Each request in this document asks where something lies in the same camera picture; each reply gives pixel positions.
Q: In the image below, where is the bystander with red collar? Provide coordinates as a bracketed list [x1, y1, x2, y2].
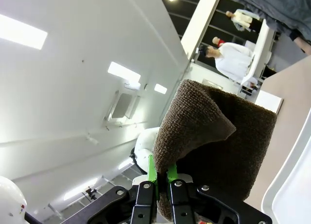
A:
[212, 36, 225, 49]

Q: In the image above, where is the bystander in white shirt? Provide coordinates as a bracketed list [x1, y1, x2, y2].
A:
[205, 41, 254, 83]

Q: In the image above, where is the brown cleaning cloth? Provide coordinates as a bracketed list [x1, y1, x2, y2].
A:
[152, 79, 277, 221]

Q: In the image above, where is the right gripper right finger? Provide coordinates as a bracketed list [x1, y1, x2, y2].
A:
[166, 163, 273, 224]

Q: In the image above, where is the ceiling air conditioner unit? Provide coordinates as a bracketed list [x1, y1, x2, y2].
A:
[104, 90, 141, 125]

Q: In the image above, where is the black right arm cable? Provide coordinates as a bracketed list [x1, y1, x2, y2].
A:
[23, 210, 53, 224]

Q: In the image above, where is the rectangular ceiling light panel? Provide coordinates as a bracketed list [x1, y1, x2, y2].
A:
[107, 61, 142, 83]
[154, 83, 168, 94]
[0, 14, 48, 51]

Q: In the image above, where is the person's right hand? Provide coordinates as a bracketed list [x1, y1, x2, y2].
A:
[293, 35, 311, 56]

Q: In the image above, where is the silver metal tray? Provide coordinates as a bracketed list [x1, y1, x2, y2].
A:
[261, 117, 311, 224]

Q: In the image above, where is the background table with white frame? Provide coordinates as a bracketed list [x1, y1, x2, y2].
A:
[240, 18, 279, 93]

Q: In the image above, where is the bystander in black trousers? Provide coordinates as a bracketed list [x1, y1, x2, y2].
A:
[225, 9, 262, 33]

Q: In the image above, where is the white building pillar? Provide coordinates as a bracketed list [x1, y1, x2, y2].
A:
[180, 0, 222, 64]

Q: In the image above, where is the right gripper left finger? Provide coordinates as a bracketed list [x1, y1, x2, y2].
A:
[86, 155, 160, 224]

